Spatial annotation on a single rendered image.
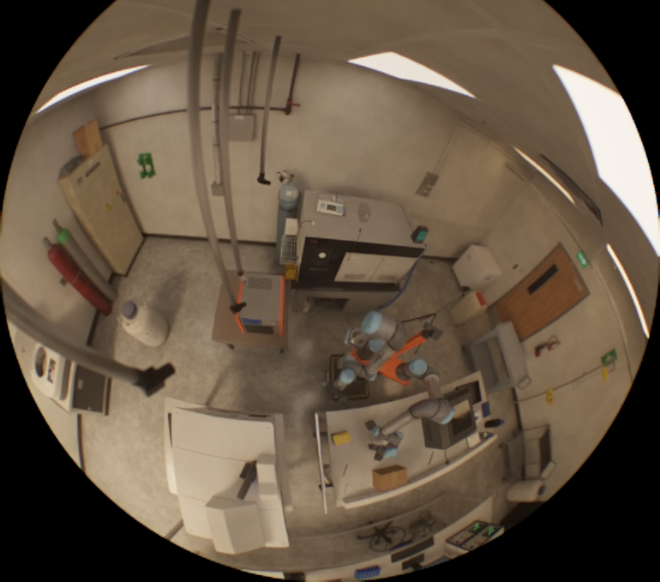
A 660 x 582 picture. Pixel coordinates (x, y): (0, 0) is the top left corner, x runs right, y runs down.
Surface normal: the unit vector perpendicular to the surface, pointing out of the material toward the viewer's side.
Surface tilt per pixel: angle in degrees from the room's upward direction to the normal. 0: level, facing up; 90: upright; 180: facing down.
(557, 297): 90
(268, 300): 0
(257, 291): 0
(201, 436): 0
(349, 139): 90
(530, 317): 90
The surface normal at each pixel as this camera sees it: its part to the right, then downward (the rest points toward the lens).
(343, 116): 0.09, 0.76
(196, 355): 0.22, -0.65
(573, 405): -0.97, -0.07
